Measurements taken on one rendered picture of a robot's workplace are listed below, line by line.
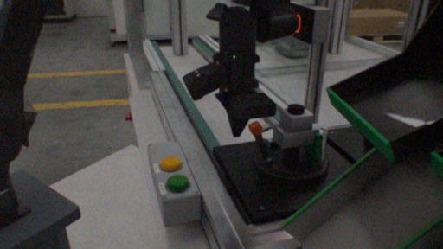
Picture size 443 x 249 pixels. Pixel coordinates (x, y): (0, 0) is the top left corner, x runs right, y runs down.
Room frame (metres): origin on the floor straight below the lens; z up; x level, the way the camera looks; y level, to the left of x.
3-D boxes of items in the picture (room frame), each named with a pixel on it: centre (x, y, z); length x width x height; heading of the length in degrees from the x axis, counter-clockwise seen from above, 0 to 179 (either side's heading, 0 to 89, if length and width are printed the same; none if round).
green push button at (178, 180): (0.55, 0.08, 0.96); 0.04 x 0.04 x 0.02
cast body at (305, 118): (0.60, -0.14, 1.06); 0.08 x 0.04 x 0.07; 107
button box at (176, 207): (0.62, 0.10, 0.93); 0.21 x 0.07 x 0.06; 17
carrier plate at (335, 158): (0.60, -0.13, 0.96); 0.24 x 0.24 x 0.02; 17
